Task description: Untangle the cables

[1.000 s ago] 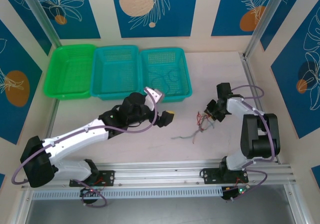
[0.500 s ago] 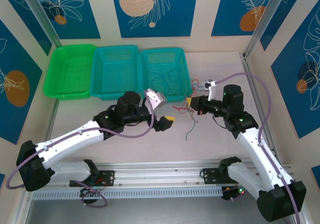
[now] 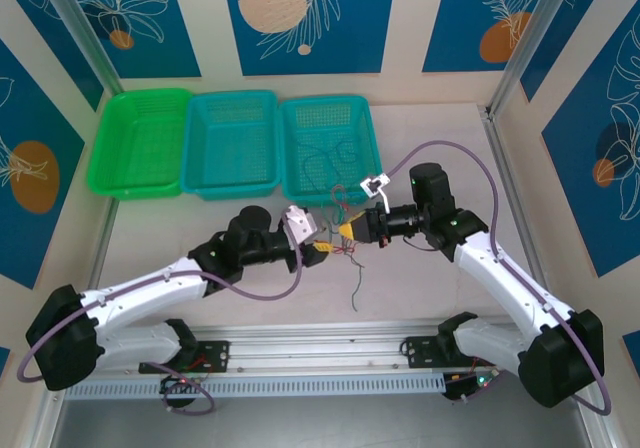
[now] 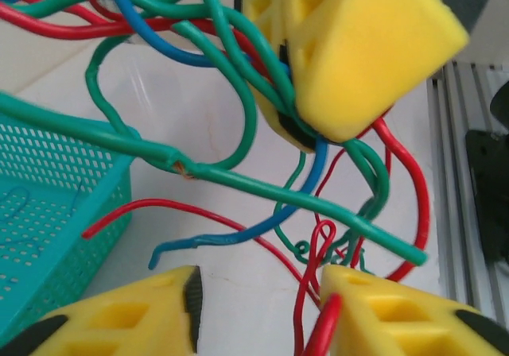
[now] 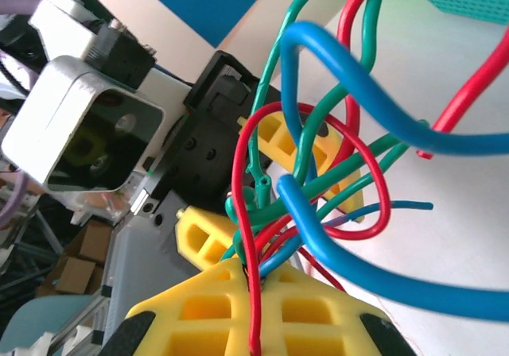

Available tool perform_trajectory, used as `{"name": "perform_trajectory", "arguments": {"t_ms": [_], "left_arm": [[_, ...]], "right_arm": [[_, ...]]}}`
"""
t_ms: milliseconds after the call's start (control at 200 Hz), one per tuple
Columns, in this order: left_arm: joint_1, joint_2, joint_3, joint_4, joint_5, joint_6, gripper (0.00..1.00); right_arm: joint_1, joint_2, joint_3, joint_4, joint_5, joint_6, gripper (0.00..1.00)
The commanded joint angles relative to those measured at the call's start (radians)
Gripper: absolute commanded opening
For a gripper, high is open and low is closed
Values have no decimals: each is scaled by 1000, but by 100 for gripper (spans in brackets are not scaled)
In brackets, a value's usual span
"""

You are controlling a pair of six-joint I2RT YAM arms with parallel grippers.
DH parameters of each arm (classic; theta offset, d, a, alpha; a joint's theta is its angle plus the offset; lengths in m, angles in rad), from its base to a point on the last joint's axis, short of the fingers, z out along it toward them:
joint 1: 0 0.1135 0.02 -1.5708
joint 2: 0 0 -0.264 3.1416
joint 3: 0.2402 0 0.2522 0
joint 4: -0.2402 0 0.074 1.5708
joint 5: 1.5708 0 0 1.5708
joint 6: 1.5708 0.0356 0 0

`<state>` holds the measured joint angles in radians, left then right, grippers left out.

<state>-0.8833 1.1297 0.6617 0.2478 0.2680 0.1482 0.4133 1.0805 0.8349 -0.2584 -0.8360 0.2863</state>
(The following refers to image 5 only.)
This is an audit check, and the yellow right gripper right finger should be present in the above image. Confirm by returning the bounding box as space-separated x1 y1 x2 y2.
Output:
254 266 418 356

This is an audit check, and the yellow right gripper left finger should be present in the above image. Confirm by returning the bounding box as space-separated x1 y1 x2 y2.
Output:
101 258 255 356

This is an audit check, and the red wire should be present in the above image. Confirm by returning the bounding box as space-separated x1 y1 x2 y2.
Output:
234 102 393 353
336 0 509 161

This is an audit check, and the blue wire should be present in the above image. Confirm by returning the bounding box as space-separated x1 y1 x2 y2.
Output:
276 172 509 321
278 21 509 174

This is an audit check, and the green wire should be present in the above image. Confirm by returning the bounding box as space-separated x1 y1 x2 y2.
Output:
292 0 385 186
222 0 367 261

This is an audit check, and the brown cardboard box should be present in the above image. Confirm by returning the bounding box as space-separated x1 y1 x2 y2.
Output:
37 254 107 296
59 219 115 261

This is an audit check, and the pale blue chair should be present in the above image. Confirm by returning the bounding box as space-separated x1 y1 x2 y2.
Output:
0 294 96 353

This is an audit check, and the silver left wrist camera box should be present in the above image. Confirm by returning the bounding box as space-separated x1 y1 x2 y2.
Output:
0 56 166 194

